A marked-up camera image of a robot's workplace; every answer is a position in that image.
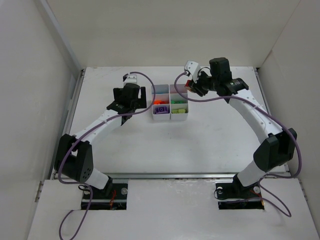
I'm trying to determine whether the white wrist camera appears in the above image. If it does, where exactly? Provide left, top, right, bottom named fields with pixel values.
left=184, top=60, right=201, bottom=83
left=122, top=73, right=138, bottom=87

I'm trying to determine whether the right white divided container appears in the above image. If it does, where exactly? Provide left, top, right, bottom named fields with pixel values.
left=169, top=84, right=189, bottom=121

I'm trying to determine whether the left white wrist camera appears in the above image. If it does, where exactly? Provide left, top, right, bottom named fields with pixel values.
left=122, top=73, right=138, bottom=87

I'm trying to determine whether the green number lego brick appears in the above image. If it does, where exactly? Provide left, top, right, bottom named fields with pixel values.
left=170, top=100, right=184, bottom=105

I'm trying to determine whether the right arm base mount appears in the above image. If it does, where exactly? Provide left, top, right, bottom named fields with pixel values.
left=214, top=180, right=265, bottom=210

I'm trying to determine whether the purple arch lego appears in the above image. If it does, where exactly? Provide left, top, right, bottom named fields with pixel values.
left=154, top=106, right=170, bottom=115

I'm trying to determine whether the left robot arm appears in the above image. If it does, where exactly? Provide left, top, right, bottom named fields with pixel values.
left=54, top=83, right=147, bottom=191

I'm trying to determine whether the left white divided container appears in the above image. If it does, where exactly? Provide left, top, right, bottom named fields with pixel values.
left=151, top=84, right=171, bottom=121

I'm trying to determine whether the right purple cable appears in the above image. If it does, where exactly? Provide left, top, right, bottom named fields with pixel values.
left=174, top=71, right=303, bottom=218

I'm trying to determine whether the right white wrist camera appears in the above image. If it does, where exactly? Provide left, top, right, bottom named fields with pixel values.
left=184, top=60, right=201, bottom=83

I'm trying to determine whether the aluminium rail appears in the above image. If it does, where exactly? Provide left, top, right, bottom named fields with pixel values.
left=54, top=163, right=292, bottom=180

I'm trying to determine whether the white divided container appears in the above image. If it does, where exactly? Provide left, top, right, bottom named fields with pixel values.
left=169, top=84, right=189, bottom=121
left=151, top=84, right=171, bottom=121

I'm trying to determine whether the orange round lego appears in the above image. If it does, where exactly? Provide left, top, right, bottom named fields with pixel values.
left=153, top=100, right=162, bottom=105

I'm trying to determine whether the red flower lego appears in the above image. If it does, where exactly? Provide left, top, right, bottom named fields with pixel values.
left=184, top=80, right=193, bottom=92

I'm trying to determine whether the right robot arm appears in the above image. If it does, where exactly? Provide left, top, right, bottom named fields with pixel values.
left=184, top=57, right=297, bottom=188

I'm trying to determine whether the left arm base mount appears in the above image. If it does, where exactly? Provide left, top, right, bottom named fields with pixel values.
left=78, top=181, right=129, bottom=211

